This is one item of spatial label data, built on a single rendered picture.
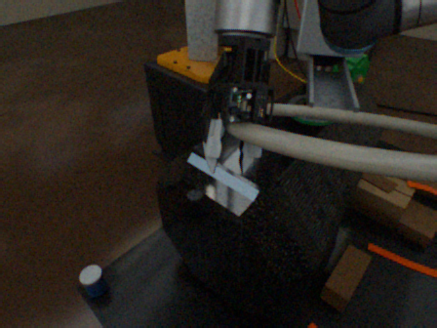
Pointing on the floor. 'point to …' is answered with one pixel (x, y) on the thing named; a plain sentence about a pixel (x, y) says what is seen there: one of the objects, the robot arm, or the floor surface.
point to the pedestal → (178, 108)
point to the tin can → (94, 280)
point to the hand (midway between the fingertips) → (226, 164)
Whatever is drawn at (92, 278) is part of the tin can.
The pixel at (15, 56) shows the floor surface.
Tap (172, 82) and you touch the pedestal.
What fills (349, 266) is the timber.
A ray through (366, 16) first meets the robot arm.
